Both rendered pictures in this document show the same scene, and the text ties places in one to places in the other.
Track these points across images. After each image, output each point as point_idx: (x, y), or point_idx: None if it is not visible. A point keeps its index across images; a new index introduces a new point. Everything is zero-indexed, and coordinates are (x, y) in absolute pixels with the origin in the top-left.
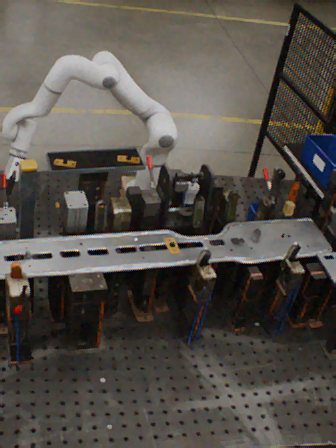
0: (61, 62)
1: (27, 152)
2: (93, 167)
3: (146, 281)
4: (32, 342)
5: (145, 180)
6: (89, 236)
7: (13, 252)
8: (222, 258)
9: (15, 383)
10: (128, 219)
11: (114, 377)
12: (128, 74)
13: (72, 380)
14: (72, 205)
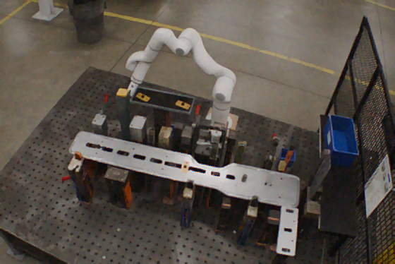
0: (156, 32)
1: (140, 80)
2: (157, 104)
3: (166, 182)
4: (96, 193)
5: (214, 116)
6: (141, 145)
7: (93, 142)
8: (211, 186)
9: (74, 212)
10: (167, 142)
11: (125, 230)
12: (202, 46)
13: (103, 223)
14: (132, 125)
